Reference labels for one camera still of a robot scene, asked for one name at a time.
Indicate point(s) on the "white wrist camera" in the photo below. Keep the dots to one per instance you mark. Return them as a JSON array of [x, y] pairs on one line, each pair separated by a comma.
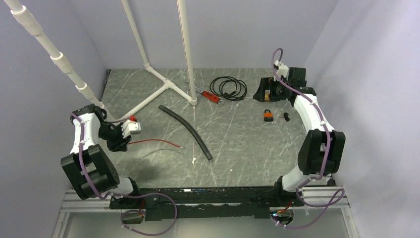
[[131, 126], [281, 69]]

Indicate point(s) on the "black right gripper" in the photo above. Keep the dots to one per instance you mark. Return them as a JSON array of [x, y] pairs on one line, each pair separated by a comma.
[[267, 84]]

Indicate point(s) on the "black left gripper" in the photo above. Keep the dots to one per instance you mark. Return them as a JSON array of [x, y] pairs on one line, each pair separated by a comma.
[[120, 144]]

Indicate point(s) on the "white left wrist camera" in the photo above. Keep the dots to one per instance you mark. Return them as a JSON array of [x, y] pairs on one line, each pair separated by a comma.
[[131, 126]]

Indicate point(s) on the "orange black padlock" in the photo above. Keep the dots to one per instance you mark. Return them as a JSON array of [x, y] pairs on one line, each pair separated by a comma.
[[268, 116]]

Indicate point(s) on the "red handled adjustable wrench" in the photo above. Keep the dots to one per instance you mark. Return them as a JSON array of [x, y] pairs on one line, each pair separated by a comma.
[[210, 96]]

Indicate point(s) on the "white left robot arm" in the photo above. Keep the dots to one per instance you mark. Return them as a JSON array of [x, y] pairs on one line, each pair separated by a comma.
[[88, 168]]

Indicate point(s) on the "aluminium frame rail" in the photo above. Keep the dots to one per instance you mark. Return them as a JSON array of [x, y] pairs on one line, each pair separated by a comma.
[[326, 214]]

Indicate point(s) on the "black headed key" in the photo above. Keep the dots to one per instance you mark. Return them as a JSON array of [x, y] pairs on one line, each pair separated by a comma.
[[285, 116]]

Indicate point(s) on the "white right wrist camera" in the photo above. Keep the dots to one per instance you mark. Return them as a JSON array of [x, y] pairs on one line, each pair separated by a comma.
[[281, 69]]

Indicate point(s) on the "black mounting rail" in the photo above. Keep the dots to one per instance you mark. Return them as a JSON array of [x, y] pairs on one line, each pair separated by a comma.
[[208, 202]]

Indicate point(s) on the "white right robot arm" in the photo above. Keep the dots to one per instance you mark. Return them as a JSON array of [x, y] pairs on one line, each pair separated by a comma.
[[321, 152]]

